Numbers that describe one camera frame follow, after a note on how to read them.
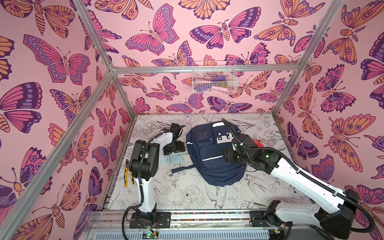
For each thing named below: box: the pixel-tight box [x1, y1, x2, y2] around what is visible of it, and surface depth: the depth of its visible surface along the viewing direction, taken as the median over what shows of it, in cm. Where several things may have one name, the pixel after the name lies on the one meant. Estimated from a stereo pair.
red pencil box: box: [252, 139, 265, 148], surface depth 105 cm
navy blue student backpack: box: [171, 122, 247, 187], surface depth 89 cm
